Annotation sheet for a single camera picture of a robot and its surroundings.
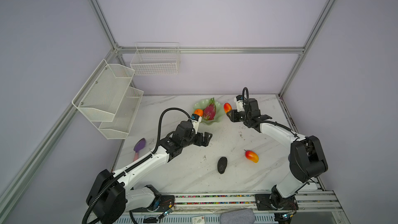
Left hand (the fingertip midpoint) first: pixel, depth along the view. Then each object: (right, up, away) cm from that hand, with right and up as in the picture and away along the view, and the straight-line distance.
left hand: (203, 134), depth 80 cm
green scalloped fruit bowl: (+11, +12, +26) cm, 31 cm away
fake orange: (-3, +11, +21) cm, 24 cm away
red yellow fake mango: (+14, +14, +11) cm, 23 cm away
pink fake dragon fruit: (+4, +11, +20) cm, 23 cm away
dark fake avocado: (+10, -17, +3) cm, 20 cm away
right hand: (+15, +11, +11) cm, 21 cm away
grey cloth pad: (+19, -35, -12) cm, 41 cm away
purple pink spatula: (-38, -9, +11) cm, 41 cm away
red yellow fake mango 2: (+27, -14, +6) cm, 31 cm away
